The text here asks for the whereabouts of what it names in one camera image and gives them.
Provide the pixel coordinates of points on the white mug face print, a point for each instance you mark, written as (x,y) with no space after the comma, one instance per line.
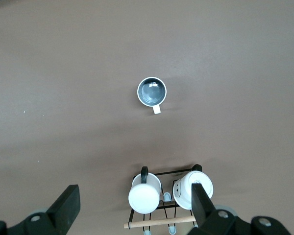
(183,193)

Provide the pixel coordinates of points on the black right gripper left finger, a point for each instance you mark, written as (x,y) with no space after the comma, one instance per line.
(66,208)

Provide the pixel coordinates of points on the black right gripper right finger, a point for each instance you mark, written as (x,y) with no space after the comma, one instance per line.
(201,203)

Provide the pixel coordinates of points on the white mug grey interior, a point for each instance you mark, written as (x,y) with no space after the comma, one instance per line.
(152,91)

